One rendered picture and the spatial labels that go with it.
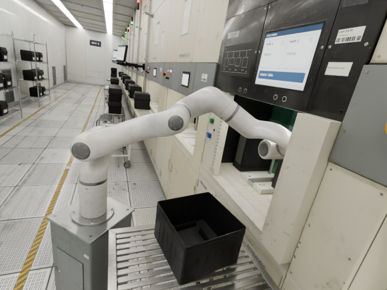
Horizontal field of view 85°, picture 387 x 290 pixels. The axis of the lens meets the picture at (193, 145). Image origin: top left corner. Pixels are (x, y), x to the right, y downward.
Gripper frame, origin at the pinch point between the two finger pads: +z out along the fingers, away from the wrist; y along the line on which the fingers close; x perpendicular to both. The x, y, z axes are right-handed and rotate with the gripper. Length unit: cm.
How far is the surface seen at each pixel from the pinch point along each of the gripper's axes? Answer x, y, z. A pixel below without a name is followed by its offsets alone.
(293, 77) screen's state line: 29.9, 3.7, -30.3
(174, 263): -41, 13, -69
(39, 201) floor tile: -123, -158, -159
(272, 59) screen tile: 36.1, -10.1, -30.4
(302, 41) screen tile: 42, 3, -30
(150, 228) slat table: -45, -12, -74
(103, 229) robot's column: -46, -15, -94
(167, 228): -32, 4, -71
